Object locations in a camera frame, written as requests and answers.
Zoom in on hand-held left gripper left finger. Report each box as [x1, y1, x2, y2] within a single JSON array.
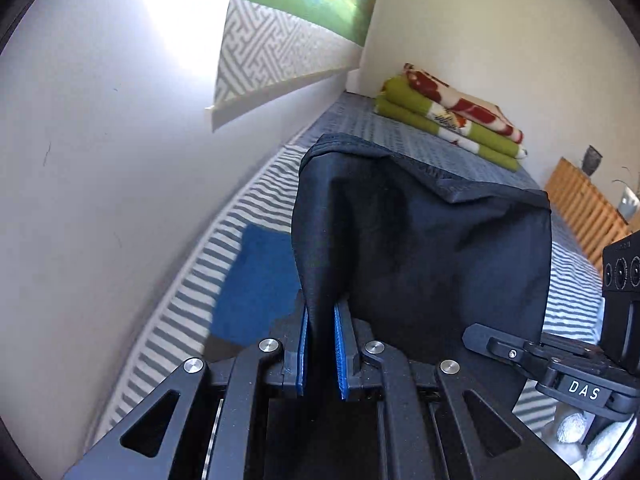
[[62, 305, 308, 480]]

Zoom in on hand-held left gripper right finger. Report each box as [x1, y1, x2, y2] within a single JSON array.
[[333, 300, 581, 480]]

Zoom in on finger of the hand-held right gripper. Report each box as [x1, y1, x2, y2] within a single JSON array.
[[462, 324, 551, 376]]

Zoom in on black pants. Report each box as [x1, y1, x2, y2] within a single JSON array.
[[265, 132, 552, 480]]

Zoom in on person's right hand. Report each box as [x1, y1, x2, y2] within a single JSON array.
[[542, 406, 632, 480]]

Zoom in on folded dark grey cloth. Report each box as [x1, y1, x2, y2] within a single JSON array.
[[202, 332, 261, 361]]

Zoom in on folded blue towel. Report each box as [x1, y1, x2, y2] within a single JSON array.
[[211, 224, 301, 348]]

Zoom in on potted plant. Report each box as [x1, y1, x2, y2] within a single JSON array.
[[612, 165, 640, 223]]

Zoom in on blue striped quilt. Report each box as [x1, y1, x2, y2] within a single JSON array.
[[97, 91, 606, 441]]

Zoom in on dark vase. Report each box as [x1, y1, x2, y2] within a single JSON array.
[[581, 145, 604, 177]]

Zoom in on folded red floral blanket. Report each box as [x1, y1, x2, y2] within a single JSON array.
[[402, 62, 525, 146]]

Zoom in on folded green blanket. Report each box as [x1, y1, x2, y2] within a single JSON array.
[[374, 75, 528, 173]]

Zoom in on wooden slatted rail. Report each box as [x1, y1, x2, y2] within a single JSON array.
[[545, 156, 636, 273]]

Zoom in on landscape wall hanging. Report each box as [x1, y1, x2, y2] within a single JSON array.
[[204, 0, 386, 133]]

